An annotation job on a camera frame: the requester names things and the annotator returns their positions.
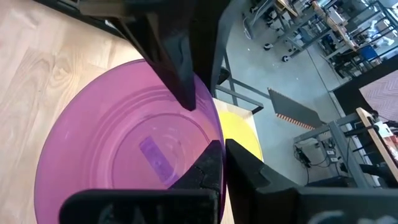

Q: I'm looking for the blue box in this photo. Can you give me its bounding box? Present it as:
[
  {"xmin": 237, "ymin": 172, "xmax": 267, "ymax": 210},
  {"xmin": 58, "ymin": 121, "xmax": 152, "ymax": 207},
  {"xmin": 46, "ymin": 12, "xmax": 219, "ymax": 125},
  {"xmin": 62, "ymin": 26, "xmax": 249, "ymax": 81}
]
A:
[{"xmin": 359, "ymin": 44, "xmax": 379, "ymax": 62}]

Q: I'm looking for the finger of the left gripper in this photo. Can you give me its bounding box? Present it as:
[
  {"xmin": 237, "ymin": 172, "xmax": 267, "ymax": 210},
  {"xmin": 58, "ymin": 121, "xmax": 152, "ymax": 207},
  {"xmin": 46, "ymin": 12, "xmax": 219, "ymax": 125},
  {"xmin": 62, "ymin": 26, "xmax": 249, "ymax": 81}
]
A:
[
  {"xmin": 119, "ymin": 12, "xmax": 197, "ymax": 111},
  {"xmin": 186, "ymin": 0, "xmax": 231, "ymax": 91}
]

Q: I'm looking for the gray metal table frame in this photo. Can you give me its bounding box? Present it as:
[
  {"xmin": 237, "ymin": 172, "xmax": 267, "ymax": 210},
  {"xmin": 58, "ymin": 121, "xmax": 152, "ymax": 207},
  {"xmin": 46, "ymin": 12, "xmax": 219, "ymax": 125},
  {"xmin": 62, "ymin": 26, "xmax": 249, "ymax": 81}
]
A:
[{"xmin": 293, "ymin": 112, "xmax": 383, "ymax": 189}]

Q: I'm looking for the cluttered wooden workbench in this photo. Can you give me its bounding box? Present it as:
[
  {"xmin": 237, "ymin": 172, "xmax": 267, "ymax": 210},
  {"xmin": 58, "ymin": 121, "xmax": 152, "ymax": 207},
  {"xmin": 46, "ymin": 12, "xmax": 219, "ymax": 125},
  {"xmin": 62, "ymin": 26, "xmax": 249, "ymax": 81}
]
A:
[{"xmin": 248, "ymin": 0, "xmax": 358, "ymax": 63}]

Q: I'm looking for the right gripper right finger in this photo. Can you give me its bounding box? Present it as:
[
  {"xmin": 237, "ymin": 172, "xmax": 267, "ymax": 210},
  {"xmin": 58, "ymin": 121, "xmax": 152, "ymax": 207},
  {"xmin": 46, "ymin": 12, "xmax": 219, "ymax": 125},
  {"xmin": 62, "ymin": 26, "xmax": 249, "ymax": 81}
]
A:
[{"xmin": 226, "ymin": 139, "xmax": 398, "ymax": 224}]

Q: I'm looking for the black comb-edged board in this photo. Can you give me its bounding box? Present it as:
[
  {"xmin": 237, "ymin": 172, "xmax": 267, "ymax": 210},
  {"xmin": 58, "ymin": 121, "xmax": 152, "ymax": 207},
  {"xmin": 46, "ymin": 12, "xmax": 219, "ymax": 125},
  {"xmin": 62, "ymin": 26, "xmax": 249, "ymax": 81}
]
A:
[{"xmin": 267, "ymin": 87, "xmax": 325, "ymax": 131}]

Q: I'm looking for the purple translucent plastic bowl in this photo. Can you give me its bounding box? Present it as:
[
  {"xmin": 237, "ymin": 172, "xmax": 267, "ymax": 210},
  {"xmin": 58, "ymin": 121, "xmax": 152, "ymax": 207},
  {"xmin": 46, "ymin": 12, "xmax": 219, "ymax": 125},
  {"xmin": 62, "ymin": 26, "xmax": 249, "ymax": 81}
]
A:
[{"xmin": 33, "ymin": 58, "xmax": 227, "ymax": 224}]

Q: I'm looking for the herringbone patterned panel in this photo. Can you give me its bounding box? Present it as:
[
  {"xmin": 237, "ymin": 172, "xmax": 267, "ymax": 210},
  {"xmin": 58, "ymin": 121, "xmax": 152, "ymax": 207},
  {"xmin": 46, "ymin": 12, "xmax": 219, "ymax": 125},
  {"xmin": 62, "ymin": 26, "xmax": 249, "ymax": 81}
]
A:
[{"xmin": 358, "ymin": 70, "xmax": 398, "ymax": 123}]

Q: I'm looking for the black aluminium table frame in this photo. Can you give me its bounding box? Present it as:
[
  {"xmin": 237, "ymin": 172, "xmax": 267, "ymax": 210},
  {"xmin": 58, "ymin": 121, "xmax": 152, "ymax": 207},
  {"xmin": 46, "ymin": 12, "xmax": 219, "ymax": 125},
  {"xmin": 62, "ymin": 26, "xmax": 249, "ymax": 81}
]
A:
[{"xmin": 33, "ymin": 0, "xmax": 265, "ymax": 115}]

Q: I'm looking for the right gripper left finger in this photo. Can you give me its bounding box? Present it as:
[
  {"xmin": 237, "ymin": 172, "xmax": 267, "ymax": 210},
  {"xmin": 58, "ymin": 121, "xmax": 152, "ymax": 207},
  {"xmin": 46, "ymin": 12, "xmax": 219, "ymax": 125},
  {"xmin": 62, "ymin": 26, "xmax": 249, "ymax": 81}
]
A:
[{"xmin": 58, "ymin": 139, "xmax": 224, "ymax": 224}]

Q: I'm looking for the yellow translucent plastic bowl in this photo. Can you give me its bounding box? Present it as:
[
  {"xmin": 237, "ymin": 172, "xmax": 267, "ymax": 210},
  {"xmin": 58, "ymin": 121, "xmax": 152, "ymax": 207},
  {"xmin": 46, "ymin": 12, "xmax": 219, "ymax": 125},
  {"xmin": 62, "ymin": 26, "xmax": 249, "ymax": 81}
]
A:
[{"xmin": 217, "ymin": 110, "xmax": 264, "ymax": 162}]

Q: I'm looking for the light wooden plank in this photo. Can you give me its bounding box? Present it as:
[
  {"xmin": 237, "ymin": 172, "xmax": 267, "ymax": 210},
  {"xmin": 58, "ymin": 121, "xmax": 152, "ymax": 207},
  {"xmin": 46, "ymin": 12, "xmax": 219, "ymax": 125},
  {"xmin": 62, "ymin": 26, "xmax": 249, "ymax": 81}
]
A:
[{"xmin": 355, "ymin": 106, "xmax": 398, "ymax": 184}]

